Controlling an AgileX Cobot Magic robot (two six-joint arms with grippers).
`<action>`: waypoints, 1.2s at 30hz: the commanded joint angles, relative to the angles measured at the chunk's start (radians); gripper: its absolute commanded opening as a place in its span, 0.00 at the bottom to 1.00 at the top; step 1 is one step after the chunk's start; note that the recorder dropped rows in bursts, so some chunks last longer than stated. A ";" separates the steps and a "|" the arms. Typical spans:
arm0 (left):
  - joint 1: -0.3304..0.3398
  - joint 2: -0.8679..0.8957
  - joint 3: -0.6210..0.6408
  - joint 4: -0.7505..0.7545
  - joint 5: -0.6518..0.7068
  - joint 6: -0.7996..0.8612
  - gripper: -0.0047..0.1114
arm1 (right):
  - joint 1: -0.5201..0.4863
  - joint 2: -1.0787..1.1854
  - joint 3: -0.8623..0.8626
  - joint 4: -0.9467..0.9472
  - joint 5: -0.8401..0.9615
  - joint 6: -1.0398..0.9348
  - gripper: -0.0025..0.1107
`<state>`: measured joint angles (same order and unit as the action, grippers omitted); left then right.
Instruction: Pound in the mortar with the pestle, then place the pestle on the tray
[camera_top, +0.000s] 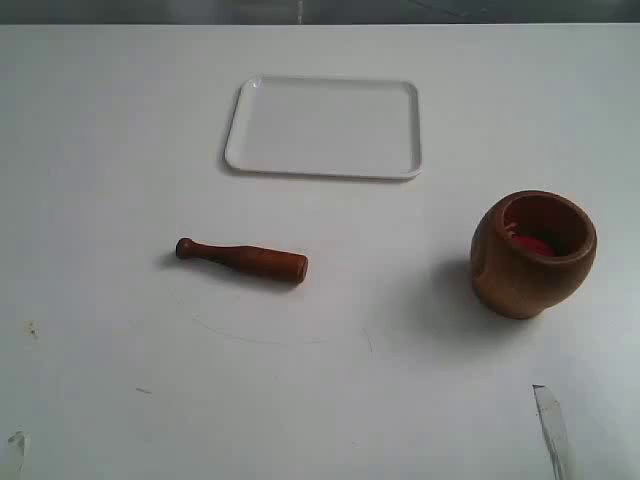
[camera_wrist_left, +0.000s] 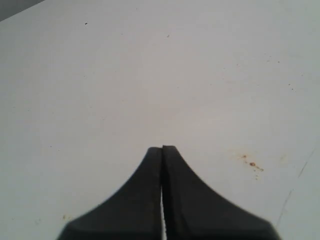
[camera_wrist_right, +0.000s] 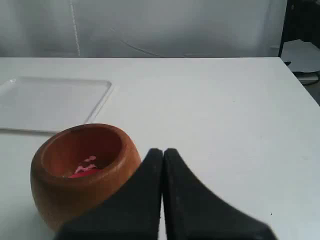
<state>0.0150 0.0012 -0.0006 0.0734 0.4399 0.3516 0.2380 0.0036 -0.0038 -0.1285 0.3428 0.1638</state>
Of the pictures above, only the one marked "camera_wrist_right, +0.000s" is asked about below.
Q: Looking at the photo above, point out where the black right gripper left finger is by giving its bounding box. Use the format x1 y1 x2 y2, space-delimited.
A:
56 148 163 240

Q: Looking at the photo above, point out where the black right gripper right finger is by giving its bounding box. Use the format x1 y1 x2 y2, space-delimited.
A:
162 148 277 240

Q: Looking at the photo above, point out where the red item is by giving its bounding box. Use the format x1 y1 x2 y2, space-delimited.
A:
68 156 101 179

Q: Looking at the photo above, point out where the brown wooden mortar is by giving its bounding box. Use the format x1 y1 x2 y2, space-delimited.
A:
30 123 141 231

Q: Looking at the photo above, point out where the white rectangular plastic tray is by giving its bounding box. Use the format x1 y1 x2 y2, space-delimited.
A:
0 76 114 133

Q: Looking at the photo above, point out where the white backdrop curtain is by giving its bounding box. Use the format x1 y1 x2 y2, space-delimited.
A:
0 0 287 58

